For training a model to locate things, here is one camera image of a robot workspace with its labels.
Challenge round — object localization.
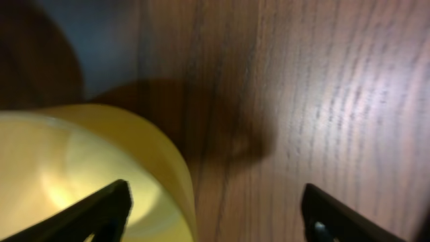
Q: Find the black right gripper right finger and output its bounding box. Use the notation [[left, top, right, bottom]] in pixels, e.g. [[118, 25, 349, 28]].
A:
[[301, 184, 403, 242]]

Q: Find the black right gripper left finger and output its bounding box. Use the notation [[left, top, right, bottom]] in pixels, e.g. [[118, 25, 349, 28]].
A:
[[4, 179, 132, 242]]

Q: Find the yellow bowl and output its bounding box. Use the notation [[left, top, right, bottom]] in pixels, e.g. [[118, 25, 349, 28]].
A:
[[1, 104, 198, 241]]

